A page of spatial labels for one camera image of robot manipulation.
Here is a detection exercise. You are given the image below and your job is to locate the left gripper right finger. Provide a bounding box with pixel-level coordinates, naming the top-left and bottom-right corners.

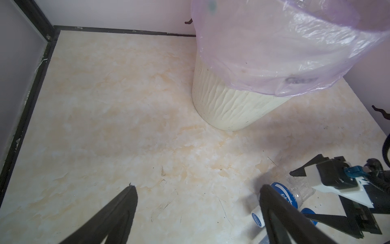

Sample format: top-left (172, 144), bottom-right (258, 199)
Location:
top-left (260, 185), bottom-right (335, 244)

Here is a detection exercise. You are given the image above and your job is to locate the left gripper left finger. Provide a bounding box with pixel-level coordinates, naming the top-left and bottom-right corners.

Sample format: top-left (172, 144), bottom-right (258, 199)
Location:
top-left (61, 185), bottom-right (138, 244)

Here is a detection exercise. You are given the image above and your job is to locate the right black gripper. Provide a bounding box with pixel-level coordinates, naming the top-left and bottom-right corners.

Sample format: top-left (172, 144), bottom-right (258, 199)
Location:
top-left (289, 154), bottom-right (390, 239)

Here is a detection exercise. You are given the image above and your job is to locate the blue cap clear bottle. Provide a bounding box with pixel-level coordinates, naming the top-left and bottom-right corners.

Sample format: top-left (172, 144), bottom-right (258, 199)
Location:
top-left (301, 208), bottom-right (317, 226)

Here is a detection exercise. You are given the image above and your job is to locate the blue label bottle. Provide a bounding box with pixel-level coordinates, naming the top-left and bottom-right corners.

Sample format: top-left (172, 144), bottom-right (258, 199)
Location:
top-left (251, 175), bottom-right (316, 229)

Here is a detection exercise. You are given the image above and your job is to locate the white ribbed trash bin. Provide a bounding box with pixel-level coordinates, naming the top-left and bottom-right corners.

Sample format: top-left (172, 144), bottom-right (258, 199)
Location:
top-left (192, 53), bottom-right (290, 131)

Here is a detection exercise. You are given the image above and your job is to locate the pink plastic bin liner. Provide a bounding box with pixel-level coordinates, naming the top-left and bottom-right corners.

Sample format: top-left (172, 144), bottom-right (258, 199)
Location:
top-left (191, 1), bottom-right (390, 97)

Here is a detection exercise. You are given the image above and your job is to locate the black corrugated cable conduit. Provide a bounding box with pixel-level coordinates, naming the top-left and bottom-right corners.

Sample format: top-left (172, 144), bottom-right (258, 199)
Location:
top-left (364, 134), bottom-right (390, 193)

